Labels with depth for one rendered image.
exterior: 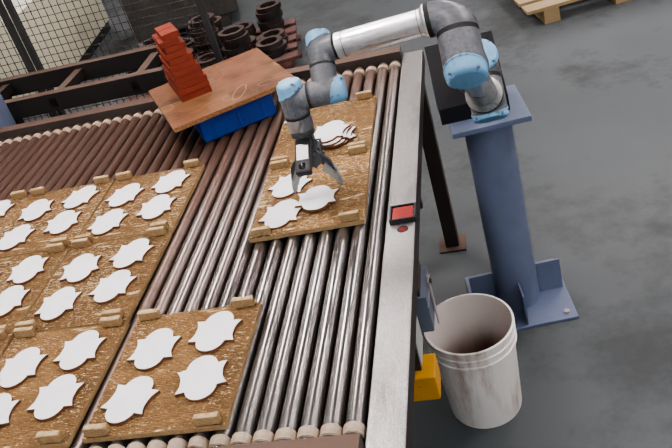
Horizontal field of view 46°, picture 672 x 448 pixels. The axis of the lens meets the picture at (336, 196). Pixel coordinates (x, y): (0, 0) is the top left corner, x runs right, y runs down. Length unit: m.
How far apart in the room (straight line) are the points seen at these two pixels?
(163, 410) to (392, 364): 0.53
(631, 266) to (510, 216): 0.65
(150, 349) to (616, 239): 2.16
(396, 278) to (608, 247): 1.64
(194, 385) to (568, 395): 1.47
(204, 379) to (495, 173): 1.40
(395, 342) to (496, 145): 1.15
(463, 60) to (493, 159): 0.78
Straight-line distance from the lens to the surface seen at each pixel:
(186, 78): 3.15
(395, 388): 1.75
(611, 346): 3.08
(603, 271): 3.41
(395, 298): 1.97
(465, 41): 2.15
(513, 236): 3.03
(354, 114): 2.87
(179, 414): 1.87
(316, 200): 2.38
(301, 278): 2.13
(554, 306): 3.24
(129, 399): 1.96
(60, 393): 2.10
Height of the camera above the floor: 2.14
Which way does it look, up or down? 30 degrees down
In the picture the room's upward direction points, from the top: 17 degrees counter-clockwise
